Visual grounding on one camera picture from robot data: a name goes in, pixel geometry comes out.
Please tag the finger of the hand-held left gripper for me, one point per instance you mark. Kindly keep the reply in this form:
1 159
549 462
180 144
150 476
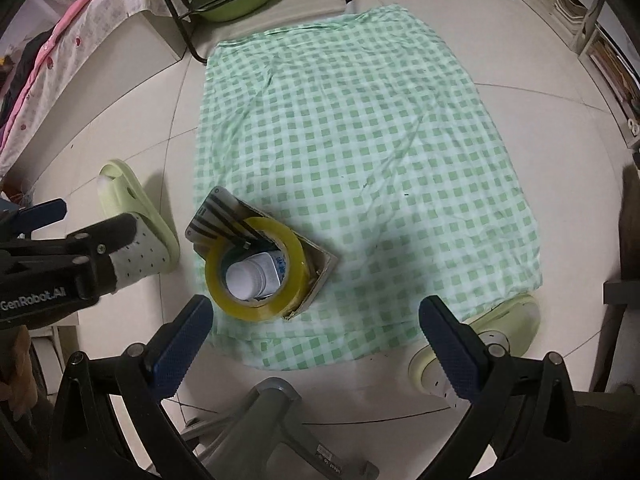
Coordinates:
40 215
110 245

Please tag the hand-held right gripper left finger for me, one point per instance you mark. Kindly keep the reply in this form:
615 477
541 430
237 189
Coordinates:
175 355

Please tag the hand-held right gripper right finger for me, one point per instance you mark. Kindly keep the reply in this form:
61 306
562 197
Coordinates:
450 350

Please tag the yellow tape roll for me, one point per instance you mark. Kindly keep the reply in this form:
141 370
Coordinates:
250 310

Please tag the white bottle with blue label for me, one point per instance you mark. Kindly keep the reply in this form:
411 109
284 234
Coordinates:
245 277

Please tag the white and black box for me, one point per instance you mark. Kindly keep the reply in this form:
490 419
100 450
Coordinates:
215 215

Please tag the cardboard box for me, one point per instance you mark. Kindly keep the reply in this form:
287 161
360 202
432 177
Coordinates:
317 265

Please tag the light green slipper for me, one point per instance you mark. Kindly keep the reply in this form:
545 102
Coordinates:
130 185
515 320

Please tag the brown cloth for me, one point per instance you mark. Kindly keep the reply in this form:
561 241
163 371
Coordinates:
15 365

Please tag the grey office chair base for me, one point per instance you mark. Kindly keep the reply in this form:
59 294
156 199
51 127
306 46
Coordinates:
270 420

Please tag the dark garment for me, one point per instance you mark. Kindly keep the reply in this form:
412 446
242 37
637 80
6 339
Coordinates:
25 70

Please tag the pink garment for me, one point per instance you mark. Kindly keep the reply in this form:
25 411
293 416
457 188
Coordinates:
65 35

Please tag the dark furniture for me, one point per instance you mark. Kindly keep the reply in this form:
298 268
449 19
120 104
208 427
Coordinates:
630 270

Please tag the green checkered cloth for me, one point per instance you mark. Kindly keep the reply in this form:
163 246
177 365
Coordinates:
375 160

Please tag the black metal rack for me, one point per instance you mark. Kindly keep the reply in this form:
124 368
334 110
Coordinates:
182 25

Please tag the white shelf unit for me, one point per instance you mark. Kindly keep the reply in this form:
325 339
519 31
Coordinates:
585 15

